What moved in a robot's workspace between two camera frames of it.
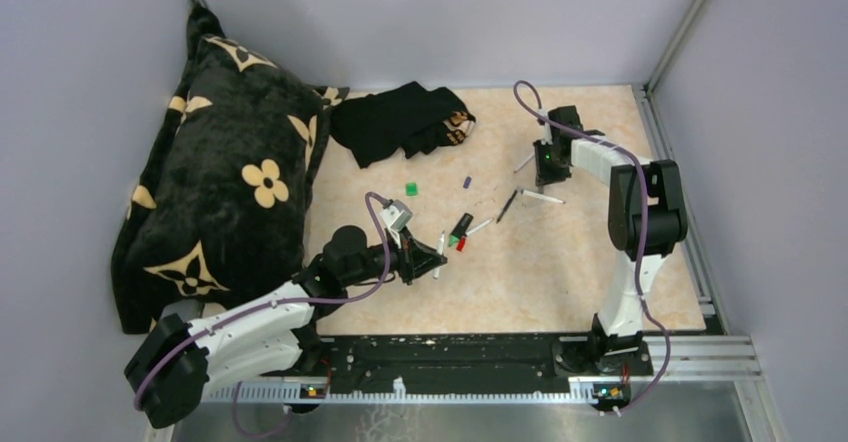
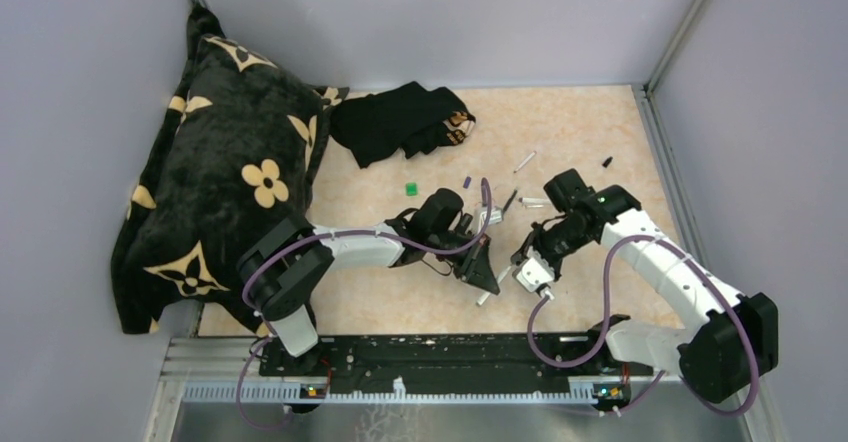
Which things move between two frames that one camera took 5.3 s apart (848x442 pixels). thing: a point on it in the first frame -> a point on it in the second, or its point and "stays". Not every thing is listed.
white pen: [533, 154] stays
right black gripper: [543, 176] -> [532, 242]
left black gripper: [408, 261] -> [473, 257]
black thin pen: [506, 206] stays
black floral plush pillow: [219, 210] stays
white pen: [440, 251] -> [498, 280]
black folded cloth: [409, 119] stays
